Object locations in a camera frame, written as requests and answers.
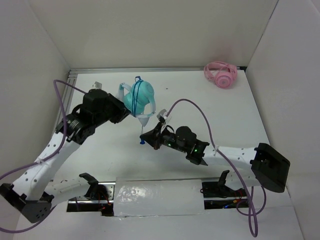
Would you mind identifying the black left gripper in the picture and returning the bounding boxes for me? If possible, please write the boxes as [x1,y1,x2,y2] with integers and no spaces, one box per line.
[92,92,134,128]

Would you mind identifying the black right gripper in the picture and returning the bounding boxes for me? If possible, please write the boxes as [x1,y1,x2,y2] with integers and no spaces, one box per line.
[140,121,188,153]

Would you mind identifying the teal headphones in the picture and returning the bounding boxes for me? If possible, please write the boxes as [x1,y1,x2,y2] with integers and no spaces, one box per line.
[117,76,156,128]

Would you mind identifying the blue headphone cable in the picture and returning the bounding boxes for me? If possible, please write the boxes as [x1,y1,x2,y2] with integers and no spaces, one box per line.
[131,76,146,146]

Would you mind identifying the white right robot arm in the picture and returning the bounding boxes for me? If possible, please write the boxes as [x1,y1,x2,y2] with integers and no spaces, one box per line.
[140,123,291,196]

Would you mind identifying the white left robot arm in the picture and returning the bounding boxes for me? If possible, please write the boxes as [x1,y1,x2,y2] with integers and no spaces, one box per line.
[0,89,129,224]

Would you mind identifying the pink headphones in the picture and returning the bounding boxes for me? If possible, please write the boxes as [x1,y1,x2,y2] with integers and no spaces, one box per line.
[203,61,238,89]

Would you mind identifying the white taped cover plate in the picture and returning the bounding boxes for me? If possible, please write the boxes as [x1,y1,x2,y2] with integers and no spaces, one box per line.
[113,179,205,217]

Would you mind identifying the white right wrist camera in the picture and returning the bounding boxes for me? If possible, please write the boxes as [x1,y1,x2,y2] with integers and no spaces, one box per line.
[156,109,172,133]

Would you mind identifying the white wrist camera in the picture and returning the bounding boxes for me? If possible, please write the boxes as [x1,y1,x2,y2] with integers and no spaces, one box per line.
[92,81,103,90]
[156,109,172,133]

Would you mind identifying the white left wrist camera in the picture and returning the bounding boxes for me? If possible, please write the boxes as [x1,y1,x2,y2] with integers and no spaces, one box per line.
[92,81,103,90]

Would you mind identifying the aluminium table edge rail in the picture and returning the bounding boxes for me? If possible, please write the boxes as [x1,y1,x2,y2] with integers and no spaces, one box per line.
[42,66,205,169]

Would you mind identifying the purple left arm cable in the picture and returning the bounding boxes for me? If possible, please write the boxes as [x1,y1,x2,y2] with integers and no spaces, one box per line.
[0,79,87,235]

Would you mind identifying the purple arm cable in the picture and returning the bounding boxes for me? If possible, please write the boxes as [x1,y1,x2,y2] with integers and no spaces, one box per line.
[166,99,266,238]
[0,79,87,235]

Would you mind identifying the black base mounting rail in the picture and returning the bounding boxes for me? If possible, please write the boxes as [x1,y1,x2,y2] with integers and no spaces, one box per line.
[66,179,249,218]

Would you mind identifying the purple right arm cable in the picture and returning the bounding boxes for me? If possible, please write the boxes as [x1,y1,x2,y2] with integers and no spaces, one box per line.
[166,99,266,238]

